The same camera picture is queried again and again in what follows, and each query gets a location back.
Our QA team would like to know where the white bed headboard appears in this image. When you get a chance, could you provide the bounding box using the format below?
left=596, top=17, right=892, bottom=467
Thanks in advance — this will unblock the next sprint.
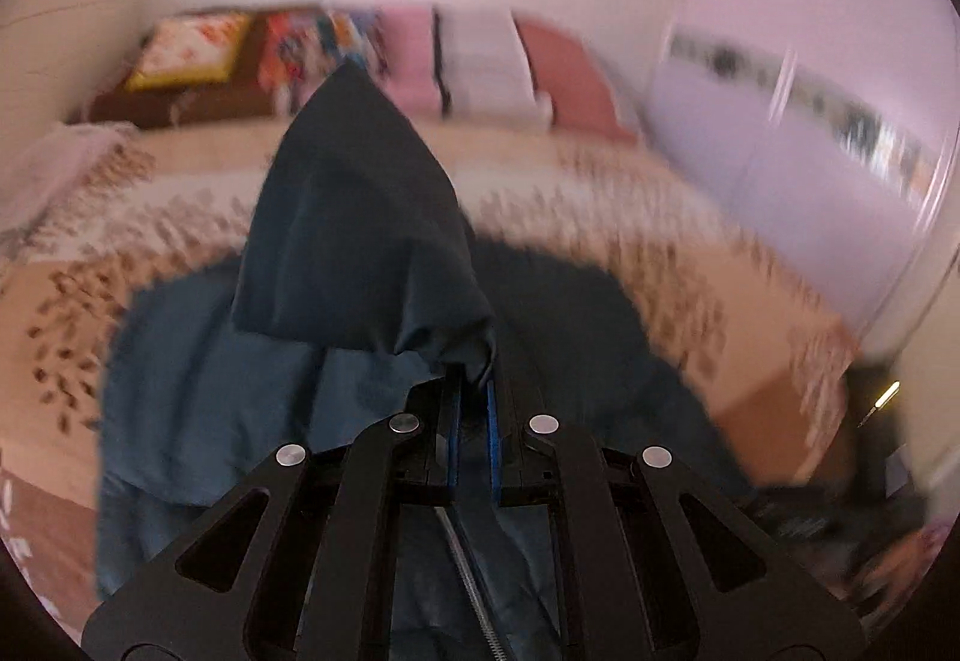
left=0, top=0, right=158, bottom=182

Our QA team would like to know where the lilac sliding-door wardrobe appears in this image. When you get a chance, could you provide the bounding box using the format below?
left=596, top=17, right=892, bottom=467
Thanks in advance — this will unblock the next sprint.
left=645, top=0, right=960, bottom=347

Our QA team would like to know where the beige leaf-printed bed blanket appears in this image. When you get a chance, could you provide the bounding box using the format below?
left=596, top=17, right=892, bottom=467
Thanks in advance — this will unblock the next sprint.
left=0, top=121, right=863, bottom=632

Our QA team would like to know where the dark teal padded jacket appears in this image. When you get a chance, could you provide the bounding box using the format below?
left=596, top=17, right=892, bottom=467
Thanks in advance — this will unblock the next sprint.
left=94, top=61, right=758, bottom=661

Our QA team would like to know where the pink white striped pillow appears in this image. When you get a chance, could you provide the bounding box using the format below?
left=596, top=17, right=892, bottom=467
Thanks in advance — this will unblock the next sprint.
left=375, top=4, right=552, bottom=122

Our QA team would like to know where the lilac pillow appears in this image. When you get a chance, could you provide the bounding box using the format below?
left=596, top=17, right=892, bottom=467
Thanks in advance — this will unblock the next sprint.
left=0, top=121, right=132, bottom=234

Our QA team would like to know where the brown folded blanket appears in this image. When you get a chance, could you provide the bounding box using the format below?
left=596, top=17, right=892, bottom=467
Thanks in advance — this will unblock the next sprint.
left=67, top=11, right=293, bottom=129

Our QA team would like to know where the dusty rose pillow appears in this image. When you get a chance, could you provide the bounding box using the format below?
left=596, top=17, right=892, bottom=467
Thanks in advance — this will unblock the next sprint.
left=517, top=19, right=638, bottom=140

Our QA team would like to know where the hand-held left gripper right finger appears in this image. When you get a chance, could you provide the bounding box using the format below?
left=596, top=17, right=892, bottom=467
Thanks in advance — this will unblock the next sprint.
left=486, top=372, right=865, bottom=661

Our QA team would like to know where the colourful patterned cushion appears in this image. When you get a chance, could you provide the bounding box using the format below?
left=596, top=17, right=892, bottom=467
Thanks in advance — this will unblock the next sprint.
left=259, top=10, right=383, bottom=107

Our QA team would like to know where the yellow flower-printed cushion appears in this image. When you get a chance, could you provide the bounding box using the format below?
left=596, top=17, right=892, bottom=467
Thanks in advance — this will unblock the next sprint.
left=124, top=11, right=252, bottom=92

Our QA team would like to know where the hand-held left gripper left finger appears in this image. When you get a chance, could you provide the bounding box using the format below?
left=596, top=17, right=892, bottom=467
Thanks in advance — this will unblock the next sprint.
left=81, top=382, right=461, bottom=661

